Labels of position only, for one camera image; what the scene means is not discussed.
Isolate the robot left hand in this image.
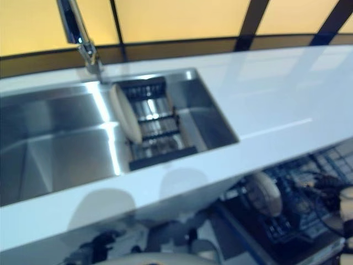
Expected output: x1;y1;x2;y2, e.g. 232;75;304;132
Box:
90;231;119;251

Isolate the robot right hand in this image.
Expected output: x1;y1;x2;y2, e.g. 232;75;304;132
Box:
311;173;348;195

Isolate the beige ceramic plate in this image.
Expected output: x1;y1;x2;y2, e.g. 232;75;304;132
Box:
109;83;143;145
244;172;283;218

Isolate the grey robot torso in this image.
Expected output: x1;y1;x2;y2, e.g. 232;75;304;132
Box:
101;252;227;265

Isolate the stainless steel sink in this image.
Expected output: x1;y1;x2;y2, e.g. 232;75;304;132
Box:
0;67;239;208

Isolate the black sink drain rack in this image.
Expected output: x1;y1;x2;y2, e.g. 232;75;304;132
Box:
116;76;199;172

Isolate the chrome kitchen faucet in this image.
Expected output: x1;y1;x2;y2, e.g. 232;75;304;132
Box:
56;0;105;84

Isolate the black window frame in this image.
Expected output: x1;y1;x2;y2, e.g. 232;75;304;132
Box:
0;0;353;70

